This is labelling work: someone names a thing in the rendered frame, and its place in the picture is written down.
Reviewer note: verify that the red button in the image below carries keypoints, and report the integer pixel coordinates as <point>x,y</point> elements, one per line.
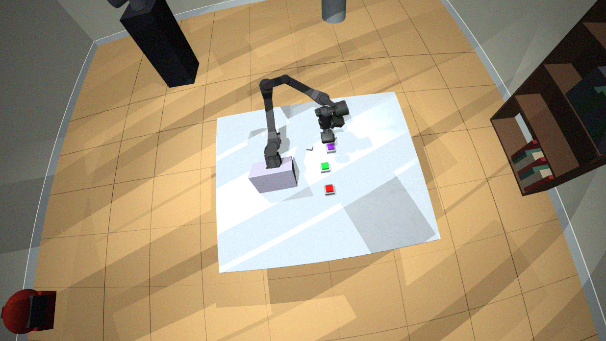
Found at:
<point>329,189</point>

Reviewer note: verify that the purple button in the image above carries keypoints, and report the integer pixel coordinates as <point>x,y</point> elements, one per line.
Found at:
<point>331,148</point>

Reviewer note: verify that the green button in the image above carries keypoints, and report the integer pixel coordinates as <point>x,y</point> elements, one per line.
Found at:
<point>325,167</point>

